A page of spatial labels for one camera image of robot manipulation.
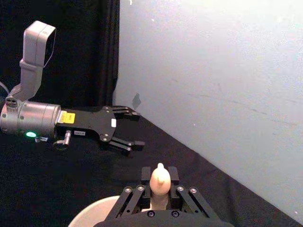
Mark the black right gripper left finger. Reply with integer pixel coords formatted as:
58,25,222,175
108,166,152,219

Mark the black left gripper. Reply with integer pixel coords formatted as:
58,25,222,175
55,105,146,156

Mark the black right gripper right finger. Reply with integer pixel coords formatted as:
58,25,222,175
167,166,215,219

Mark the small white plastic piece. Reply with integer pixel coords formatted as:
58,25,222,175
149,163,172,211

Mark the black table cloth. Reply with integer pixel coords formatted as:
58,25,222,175
0,105,303,227

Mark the thin dark cable silver plug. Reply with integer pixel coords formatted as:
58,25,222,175
52,130,72,151

